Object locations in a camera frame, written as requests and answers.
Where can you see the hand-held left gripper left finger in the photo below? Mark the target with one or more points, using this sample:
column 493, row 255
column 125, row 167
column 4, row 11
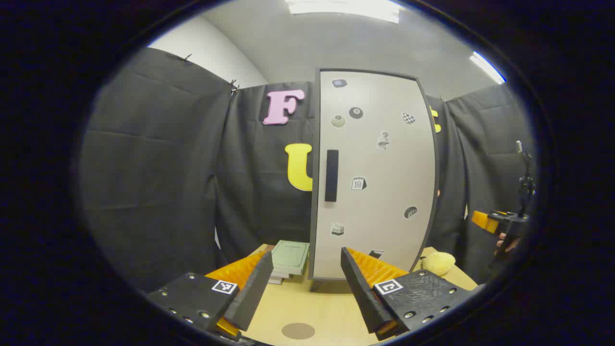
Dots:
column 252, row 293

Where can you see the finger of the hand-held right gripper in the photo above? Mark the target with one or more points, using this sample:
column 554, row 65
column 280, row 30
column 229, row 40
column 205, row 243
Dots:
column 483, row 221

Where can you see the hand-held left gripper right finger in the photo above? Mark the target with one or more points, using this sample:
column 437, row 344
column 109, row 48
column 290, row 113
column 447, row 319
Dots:
column 360, row 293

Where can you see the round brown coaster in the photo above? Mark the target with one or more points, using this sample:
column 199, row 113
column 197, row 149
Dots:
column 298, row 331

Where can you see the dark grey cabinet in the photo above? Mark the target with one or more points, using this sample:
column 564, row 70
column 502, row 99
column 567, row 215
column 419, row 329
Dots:
column 313, row 230

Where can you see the white cabinet door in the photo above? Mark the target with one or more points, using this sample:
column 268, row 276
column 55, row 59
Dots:
column 379, row 192

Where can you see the brown book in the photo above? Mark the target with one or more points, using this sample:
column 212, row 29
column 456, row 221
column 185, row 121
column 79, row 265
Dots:
column 278, row 276

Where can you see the green book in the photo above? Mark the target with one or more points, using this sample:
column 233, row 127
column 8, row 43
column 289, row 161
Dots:
column 290, row 254

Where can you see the yellow round plush toy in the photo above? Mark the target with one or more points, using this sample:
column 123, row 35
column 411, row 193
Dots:
column 439, row 263

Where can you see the black backdrop cloth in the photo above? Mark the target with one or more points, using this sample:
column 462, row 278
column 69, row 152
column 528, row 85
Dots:
column 158, row 168

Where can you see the small black clip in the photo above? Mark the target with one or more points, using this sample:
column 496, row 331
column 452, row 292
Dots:
column 234, row 87
column 186, row 58

